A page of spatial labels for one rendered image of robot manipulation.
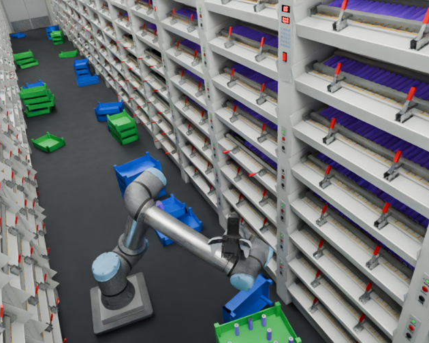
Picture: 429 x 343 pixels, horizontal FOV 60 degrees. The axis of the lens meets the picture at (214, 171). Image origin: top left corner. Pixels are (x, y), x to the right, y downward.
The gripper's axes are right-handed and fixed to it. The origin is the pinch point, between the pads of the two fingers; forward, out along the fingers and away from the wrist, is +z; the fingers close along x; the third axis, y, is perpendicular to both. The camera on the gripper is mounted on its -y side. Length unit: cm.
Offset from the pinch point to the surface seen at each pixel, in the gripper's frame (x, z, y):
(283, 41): -15, -4, -72
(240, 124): 2, -62, -50
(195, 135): 39, -133, -51
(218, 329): 4.4, -26.0, 41.0
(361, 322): -55, -33, 35
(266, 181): -13, -54, -22
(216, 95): 17, -73, -67
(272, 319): -18, -37, 39
